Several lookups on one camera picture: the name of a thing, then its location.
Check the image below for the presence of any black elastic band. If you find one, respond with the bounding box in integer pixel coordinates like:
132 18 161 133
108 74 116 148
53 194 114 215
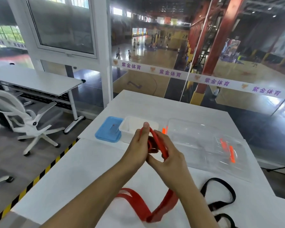
200 178 237 228

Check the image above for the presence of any yellow black hazard tape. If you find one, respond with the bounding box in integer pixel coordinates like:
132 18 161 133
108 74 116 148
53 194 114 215
0 139 79 228

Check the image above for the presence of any person's right hand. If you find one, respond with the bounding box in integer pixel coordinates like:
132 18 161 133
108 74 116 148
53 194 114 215
146 130 193 195

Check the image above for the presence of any person's left hand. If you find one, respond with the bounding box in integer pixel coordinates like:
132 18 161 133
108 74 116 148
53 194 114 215
120 122 159 170

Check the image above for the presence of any white framed window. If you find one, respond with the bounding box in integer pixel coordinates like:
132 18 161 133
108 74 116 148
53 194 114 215
7 0 113 108

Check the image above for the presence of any white printed banner strip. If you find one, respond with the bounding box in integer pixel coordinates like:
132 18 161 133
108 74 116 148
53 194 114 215
113 59 285 98

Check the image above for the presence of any grey chair base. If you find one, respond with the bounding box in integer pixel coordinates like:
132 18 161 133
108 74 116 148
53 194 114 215
0 161 15 186

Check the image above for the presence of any person's left forearm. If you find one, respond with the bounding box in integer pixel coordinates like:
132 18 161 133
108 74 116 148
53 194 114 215
41 161 139 228

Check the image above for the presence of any person's right forearm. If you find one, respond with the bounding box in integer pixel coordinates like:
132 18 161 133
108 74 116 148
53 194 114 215
175 185 220 228

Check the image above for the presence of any red elastic resistance band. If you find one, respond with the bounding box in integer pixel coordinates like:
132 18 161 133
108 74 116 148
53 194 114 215
115 127 180 223

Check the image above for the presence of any red steel column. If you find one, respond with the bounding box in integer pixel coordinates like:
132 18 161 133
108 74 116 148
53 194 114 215
190 0 248 106

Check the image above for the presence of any white mesh office chair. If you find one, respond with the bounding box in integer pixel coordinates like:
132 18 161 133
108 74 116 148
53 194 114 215
0 73 66 156

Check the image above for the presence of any orange strip in clear bag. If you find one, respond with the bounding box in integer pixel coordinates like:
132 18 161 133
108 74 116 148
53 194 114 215
219 139 236 164

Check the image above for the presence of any group of distant people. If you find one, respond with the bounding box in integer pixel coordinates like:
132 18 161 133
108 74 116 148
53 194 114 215
115 33 171 61

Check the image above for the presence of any white plastic tray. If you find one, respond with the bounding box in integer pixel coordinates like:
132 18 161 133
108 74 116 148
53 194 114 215
118 115 159 144

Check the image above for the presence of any blue plastic box lid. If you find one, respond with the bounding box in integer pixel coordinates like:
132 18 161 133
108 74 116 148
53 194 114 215
95 116 124 143

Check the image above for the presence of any white folding desk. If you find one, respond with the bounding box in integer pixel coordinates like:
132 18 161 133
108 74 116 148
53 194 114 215
0 64 86 135

